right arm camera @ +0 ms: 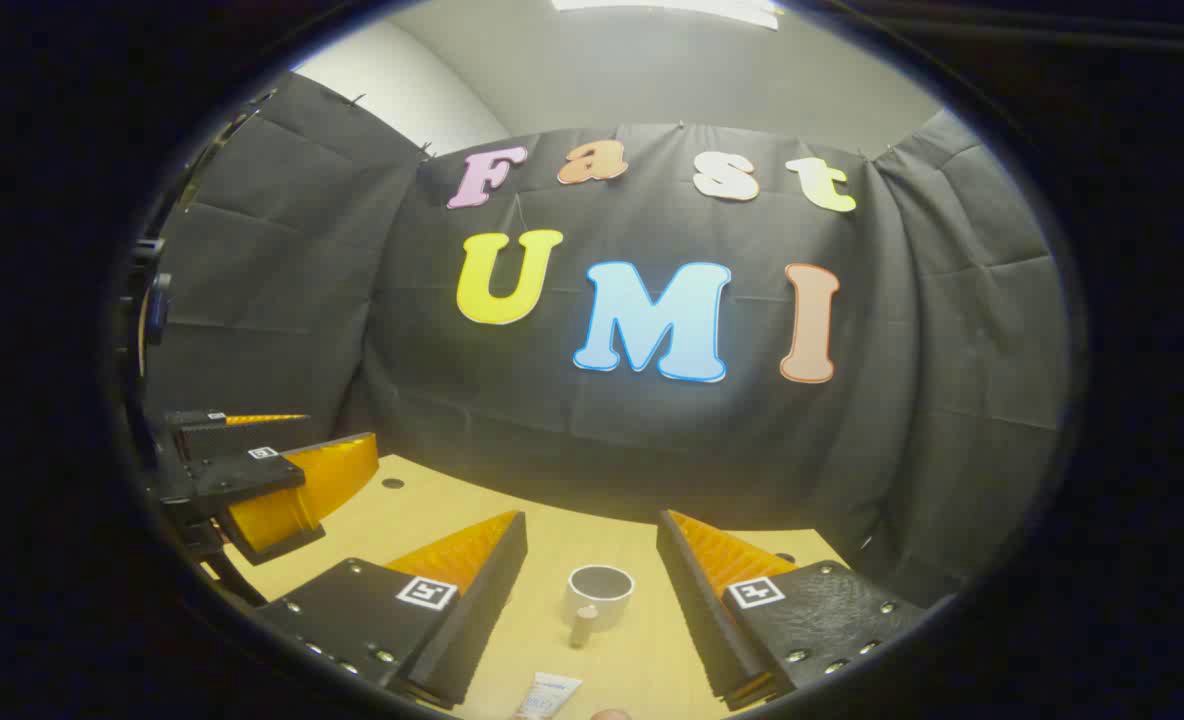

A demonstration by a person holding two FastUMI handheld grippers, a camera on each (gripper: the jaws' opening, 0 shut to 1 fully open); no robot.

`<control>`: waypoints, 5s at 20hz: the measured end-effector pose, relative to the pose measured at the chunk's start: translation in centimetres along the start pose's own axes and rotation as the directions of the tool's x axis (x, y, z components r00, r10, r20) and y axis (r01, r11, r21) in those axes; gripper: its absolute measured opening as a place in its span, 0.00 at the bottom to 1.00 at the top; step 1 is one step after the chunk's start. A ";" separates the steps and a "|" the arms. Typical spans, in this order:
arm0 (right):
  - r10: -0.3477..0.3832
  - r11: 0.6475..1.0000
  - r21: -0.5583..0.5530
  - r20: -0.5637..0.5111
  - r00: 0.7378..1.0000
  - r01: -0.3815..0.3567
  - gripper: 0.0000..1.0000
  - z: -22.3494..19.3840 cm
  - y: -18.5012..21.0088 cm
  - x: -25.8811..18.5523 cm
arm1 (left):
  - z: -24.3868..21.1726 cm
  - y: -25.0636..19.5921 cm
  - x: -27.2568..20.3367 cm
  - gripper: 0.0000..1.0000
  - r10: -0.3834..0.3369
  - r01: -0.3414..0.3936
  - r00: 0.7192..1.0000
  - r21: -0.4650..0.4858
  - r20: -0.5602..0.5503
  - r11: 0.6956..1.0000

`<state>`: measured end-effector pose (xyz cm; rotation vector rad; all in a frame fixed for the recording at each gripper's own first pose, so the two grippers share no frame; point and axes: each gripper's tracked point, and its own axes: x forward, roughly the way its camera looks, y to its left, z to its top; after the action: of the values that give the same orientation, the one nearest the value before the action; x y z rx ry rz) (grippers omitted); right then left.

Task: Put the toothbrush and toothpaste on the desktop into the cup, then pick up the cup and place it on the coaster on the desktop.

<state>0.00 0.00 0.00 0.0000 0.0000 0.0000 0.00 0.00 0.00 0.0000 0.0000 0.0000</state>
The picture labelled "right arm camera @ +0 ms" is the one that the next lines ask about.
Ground ceiling light panel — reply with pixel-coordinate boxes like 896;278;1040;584
550;0;785;31

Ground wooden desktop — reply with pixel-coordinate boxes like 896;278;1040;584
202;455;853;720

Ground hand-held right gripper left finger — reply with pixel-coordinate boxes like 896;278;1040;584
252;510;529;711

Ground grey cup with handle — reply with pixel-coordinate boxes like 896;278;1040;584
563;564;637;650

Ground black backdrop cloth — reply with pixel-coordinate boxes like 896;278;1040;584
137;72;1073;611

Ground dark equipment stand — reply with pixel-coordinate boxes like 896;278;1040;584
117;235;175;381

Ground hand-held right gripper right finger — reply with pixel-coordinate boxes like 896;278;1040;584
656;509;929;712

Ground white toothpaste tube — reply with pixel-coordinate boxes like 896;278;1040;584
510;671;584;720

